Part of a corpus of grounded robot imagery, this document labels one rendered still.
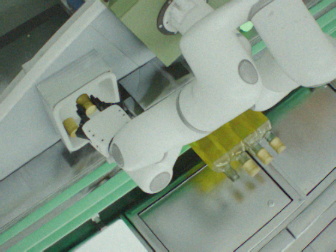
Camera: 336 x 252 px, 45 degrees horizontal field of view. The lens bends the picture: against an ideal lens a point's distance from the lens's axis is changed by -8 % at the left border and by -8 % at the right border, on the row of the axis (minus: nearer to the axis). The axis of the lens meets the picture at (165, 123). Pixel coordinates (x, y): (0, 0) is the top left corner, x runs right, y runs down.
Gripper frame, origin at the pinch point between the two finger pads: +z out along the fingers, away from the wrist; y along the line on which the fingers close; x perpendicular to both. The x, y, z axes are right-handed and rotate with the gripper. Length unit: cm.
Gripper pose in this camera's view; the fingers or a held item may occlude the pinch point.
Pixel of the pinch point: (89, 107)
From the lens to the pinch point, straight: 104.8
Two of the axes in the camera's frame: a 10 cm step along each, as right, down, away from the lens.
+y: 7.8, -5.5, 3.0
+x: -1.7, -6.5, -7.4
